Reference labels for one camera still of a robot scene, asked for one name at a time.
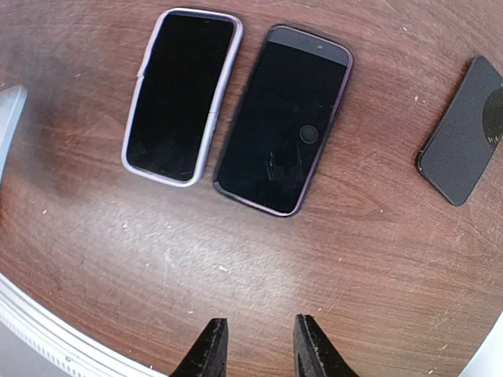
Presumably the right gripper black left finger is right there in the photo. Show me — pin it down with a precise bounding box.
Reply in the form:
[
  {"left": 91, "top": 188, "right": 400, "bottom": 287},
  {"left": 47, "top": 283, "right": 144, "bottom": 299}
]
[{"left": 170, "top": 318, "right": 228, "bottom": 377}]

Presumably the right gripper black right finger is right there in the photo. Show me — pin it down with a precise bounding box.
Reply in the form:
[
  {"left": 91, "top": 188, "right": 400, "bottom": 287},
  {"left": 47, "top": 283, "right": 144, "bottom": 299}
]
[{"left": 293, "top": 314, "right": 358, "bottom": 377}]

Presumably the dark purple smartphone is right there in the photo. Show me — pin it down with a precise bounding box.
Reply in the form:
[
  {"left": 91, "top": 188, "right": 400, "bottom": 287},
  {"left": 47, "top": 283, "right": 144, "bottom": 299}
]
[{"left": 214, "top": 24, "right": 354, "bottom": 217}]

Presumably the lavender phone case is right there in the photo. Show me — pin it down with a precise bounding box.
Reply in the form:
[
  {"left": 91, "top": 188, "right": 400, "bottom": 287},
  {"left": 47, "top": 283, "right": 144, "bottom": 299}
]
[{"left": 120, "top": 7, "right": 244, "bottom": 189}]

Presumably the black smartphone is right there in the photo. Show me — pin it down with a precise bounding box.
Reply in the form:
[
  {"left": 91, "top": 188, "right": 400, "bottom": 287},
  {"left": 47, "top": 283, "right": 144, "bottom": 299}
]
[{"left": 126, "top": 12, "right": 236, "bottom": 183}]

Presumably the light blue phone case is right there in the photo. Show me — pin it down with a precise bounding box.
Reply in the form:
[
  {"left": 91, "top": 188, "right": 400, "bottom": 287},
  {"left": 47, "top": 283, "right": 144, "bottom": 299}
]
[{"left": 0, "top": 85, "right": 28, "bottom": 177}]

